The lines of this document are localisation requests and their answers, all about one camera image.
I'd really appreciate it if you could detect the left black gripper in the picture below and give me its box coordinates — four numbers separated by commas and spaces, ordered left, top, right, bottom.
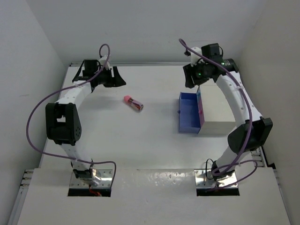
94, 66, 126, 87

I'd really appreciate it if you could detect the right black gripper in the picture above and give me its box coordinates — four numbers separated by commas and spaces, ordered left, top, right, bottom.
183, 59, 210, 88

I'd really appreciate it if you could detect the blue drawer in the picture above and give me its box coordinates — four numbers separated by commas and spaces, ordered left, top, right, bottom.
196, 86, 201, 98

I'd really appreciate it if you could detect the clear tube with pink cap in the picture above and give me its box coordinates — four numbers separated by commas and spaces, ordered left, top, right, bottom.
123, 95, 144, 112

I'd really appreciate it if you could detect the purple bottom drawer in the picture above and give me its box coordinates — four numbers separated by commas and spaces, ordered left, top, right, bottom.
178, 92, 201, 134

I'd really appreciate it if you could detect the pink drawer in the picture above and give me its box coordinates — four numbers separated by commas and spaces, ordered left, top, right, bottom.
197, 97, 205, 128

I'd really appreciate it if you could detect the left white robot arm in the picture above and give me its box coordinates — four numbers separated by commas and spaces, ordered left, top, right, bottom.
45, 55, 126, 187

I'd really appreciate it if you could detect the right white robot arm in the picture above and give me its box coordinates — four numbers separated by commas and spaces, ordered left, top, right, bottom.
180, 39, 273, 180

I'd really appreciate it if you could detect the white drawer cabinet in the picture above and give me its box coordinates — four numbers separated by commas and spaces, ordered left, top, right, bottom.
199, 85, 235, 136

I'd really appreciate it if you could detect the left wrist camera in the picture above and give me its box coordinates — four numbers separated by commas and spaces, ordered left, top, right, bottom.
99, 54, 110, 70

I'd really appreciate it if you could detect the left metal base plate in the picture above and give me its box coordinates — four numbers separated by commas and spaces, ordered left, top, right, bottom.
69, 168, 113, 189

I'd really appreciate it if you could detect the metal base plate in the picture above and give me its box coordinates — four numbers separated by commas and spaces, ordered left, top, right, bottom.
69, 168, 113, 189
194, 169, 238, 189

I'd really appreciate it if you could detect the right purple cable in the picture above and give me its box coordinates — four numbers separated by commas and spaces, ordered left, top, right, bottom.
178, 38, 258, 191

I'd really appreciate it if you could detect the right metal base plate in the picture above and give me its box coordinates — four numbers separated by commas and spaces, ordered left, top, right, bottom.
194, 169, 238, 189

